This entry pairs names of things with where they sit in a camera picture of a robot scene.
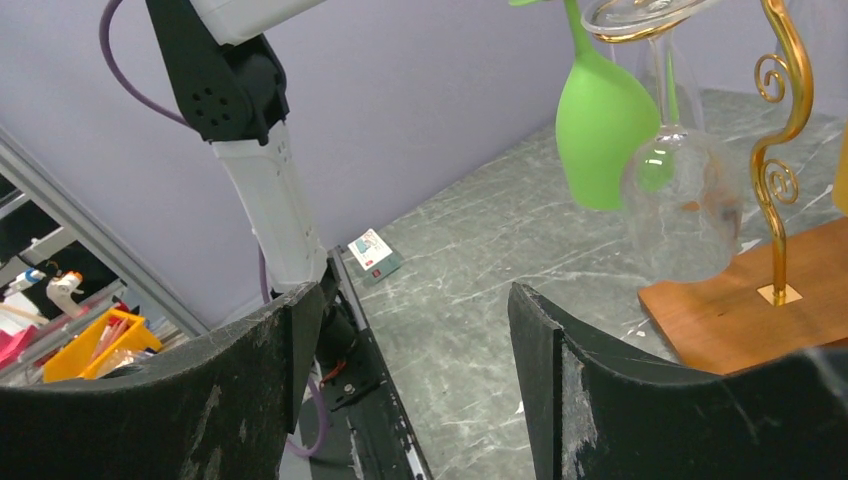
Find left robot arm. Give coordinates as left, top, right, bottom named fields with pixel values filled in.
left=146, top=1, right=355, bottom=370

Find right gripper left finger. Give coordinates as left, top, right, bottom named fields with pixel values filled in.
left=1, top=283, right=324, bottom=479

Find gold wine glass rack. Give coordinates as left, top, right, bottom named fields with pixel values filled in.
left=638, top=1, right=847, bottom=374

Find clear wine glass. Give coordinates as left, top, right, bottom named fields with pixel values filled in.
left=582, top=0, right=744, bottom=283

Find green plastic wine glass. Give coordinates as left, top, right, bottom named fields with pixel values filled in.
left=508, top=0, right=680, bottom=213

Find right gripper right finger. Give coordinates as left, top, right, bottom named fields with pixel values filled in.
left=508, top=283, right=847, bottom=479

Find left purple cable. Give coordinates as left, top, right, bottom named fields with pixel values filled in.
left=98, top=0, right=331, bottom=460

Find yellow storage bin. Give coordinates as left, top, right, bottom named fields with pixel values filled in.
left=43, top=308, right=163, bottom=383

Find small white red box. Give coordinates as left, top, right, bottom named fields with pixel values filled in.
left=347, top=229, right=402, bottom=285

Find white spray bottle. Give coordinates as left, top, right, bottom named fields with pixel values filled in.
left=46, top=271, right=86, bottom=318

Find orange plastic wine glass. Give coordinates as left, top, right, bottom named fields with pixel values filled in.
left=831, top=129, right=848, bottom=215

